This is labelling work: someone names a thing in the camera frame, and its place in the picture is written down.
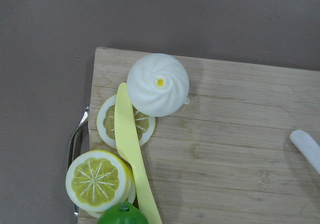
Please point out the metal board handle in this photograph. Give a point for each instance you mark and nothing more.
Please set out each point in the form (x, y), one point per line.
(74, 151)

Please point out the white ceramic spoon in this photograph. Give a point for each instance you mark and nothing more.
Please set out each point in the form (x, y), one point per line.
(307, 146)

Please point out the lemon slice back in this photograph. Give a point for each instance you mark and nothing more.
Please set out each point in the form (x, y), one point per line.
(145, 124)

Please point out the green lime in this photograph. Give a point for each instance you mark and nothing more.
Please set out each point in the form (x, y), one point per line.
(123, 212)

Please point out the white steamed bun toy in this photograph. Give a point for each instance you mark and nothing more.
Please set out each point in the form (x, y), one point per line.
(158, 85)

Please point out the lemon slice front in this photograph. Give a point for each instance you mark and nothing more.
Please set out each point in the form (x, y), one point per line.
(98, 180)

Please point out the lemon slice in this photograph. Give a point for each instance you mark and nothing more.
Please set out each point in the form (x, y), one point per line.
(98, 180)
(145, 124)

